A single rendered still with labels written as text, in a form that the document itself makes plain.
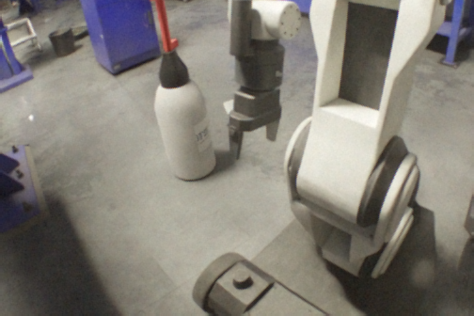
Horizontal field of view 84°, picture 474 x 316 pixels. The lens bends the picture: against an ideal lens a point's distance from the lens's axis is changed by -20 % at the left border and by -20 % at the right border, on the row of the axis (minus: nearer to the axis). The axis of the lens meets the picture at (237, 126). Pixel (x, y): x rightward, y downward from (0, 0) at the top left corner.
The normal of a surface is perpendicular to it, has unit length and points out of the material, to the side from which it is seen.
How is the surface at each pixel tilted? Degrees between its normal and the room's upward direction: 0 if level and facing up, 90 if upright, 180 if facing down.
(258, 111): 90
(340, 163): 66
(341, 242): 30
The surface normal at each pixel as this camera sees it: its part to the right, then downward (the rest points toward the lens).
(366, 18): -0.70, 0.30
